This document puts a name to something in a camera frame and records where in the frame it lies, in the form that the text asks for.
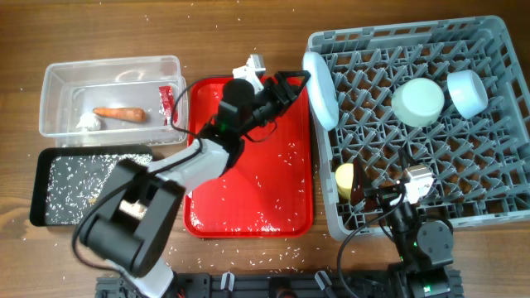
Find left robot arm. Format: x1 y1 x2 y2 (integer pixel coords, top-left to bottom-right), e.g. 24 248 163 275
71 70 311 297

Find red plastic tray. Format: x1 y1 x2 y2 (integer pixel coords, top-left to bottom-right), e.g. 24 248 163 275
183 93 314 238

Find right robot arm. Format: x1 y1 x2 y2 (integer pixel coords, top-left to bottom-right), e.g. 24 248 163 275
350 156 454 297

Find grey dishwasher rack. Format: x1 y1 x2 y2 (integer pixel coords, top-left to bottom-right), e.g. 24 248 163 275
307 16 529 240

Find small light blue bowl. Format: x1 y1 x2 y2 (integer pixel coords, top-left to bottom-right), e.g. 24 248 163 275
446 70 489 119

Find white tissue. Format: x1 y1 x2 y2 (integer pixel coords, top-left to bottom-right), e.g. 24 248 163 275
76 112 101 132

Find brown chicken bone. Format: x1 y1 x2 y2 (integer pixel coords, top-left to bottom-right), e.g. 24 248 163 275
92 107 147 123

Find rice and peanuts leftovers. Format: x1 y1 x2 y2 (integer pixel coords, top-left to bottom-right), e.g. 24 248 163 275
44 153 152 225

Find red snack wrapper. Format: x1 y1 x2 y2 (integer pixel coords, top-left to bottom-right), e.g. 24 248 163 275
159 85 178 125

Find light green bowl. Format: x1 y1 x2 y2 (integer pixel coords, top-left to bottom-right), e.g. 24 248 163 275
391 78 445 127

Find black plastic bin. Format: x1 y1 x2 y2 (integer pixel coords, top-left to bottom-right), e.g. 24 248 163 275
29 145 153 227

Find yellow plastic cup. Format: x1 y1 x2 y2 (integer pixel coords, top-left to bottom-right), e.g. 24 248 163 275
335 163 354 200

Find clear plastic bin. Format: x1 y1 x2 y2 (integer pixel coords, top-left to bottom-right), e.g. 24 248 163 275
39 55 189 147

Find light blue plate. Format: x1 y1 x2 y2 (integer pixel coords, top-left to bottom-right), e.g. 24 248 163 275
302 52 339 131

